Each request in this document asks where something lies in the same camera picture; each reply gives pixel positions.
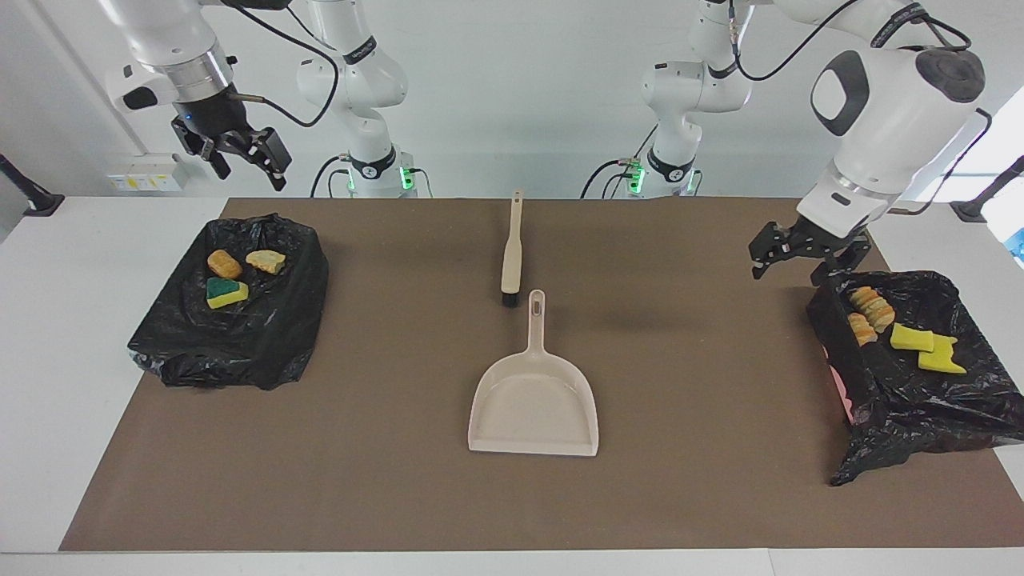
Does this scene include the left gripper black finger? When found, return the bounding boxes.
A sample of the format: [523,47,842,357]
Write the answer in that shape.
[809,250,854,288]
[747,222,786,281]

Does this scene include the white wall socket box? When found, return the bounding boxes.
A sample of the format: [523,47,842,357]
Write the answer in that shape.
[106,153,191,194]

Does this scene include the beige plastic dustpan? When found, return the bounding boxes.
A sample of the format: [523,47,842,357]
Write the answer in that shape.
[467,289,600,458]

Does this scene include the brown bread roll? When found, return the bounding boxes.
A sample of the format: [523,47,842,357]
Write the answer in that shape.
[206,248,244,280]

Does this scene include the black plastic trash bag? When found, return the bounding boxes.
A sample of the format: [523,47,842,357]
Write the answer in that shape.
[126,212,330,391]
[806,270,1024,487]

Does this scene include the beige brush black bristles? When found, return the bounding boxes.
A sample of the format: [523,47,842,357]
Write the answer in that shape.
[499,190,526,310]

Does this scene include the notched yellow sponge piece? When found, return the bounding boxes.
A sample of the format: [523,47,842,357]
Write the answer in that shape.
[917,333,969,376]

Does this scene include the green yellow sponge piece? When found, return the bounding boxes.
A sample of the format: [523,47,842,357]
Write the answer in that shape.
[205,276,250,310]

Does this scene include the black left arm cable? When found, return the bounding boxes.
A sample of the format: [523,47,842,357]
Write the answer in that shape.
[726,0,994,217]

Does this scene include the pink plastic bin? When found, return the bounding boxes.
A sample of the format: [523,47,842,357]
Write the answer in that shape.
[828,364,855,426]

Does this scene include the small yellow sponge wedge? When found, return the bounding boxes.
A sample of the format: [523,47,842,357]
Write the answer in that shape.
[890,322,936,354]

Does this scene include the brown table mat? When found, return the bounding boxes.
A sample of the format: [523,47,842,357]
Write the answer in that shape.
[60,197,1024,553]

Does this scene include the black base power cable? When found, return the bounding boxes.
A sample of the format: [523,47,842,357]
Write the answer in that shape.
[310,154,434,199]
[579,124,658,200]

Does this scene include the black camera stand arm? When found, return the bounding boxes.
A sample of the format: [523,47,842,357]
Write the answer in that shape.
[950,155,1024,224]
[0,153,66,218]

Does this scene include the orange striped croissant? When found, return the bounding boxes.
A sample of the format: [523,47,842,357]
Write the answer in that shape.
[848,286,897,334]

